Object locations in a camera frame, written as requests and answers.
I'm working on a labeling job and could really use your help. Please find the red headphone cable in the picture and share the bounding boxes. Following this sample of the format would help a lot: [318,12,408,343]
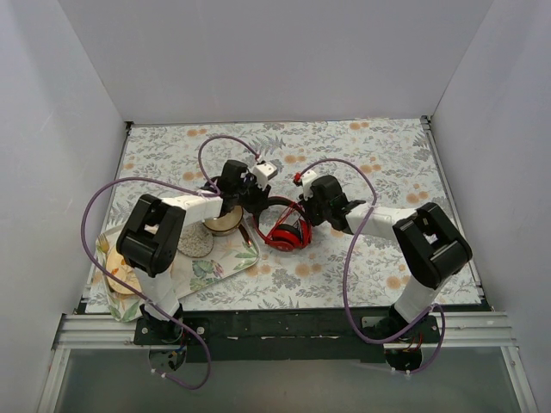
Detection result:
[275,200,304,233]

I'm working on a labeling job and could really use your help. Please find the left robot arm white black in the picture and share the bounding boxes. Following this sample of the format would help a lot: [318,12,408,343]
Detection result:
[116,160,277,344]

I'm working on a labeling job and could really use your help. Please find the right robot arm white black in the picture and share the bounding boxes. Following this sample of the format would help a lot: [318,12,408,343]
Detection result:
[294,170,473,344]

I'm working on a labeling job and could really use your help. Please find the beige ceramic bowl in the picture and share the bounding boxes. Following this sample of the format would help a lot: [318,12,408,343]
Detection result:
[203,206,244,237]

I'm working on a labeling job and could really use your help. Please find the copper spoon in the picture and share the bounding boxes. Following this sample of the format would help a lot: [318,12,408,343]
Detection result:
[238,225,253,247]

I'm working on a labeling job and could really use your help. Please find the speckled grey saucer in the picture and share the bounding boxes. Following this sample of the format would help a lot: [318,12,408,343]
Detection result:
[177,222,214,258]

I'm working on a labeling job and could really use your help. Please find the floral serving tray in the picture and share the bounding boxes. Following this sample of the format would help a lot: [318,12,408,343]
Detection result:
[85,225,260,322]

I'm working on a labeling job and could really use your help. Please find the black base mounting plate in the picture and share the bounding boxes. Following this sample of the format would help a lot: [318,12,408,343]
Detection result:
[128,299,492,362]

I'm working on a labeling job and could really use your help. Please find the yellow bird plate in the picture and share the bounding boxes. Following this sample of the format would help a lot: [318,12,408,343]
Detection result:
[105,247,141,295]

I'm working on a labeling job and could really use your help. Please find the gold fork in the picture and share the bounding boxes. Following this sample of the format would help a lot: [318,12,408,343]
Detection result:
[97,233,110,256]

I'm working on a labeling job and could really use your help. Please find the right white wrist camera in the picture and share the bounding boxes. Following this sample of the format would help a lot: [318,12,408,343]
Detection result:
[293,170,319,200]

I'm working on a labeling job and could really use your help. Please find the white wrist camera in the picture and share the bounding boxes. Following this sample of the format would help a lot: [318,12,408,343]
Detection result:
[293,170,319,200]
[251,161,278,190]

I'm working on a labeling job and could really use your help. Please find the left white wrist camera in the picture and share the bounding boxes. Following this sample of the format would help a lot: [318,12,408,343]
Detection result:
[251,161,278,190]

